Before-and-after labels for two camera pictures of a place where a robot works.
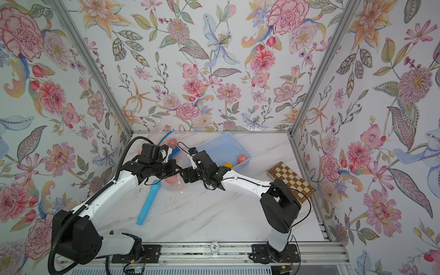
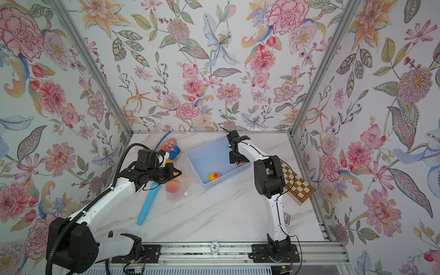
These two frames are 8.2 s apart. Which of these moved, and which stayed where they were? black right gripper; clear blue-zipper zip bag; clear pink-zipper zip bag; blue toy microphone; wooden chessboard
Moved: black right gripper
Stayed: clear pink-zipper zip bag; wooden chessboard; clear blue-zipper zip bag; blue toy microphone
